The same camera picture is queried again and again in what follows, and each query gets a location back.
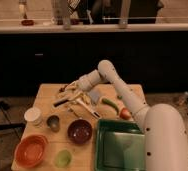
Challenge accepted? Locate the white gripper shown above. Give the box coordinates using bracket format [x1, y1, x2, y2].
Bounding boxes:
[57, 81, 82, 100]

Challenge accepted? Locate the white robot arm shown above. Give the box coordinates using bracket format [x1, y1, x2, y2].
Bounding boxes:
[66, 60, 188, 171]

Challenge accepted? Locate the orange bowl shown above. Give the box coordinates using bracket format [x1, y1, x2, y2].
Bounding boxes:
[14, 135, 48, 169]

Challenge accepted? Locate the wooden spoon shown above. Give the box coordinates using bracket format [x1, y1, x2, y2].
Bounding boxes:
[67, 107, 81, 119]

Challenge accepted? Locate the yellow corn cob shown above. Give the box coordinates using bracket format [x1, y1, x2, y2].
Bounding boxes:
[82, 94, 91, 105]

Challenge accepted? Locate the gray cloth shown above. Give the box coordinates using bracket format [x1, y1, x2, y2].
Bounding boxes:
[88, 90, 101, 104]

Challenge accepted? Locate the metal cup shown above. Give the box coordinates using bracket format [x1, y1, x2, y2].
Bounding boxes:
[47, 115, 60, 132]

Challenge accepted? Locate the white cup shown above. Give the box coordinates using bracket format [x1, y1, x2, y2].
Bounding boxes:
[24, 107, 42, 126]

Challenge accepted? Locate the green plastic tray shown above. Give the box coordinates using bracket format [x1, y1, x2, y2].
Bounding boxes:
[94, 119, 146, 171]

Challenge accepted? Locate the red dish on counter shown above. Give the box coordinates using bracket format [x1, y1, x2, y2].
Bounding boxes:
[21, 20, 34, 26]

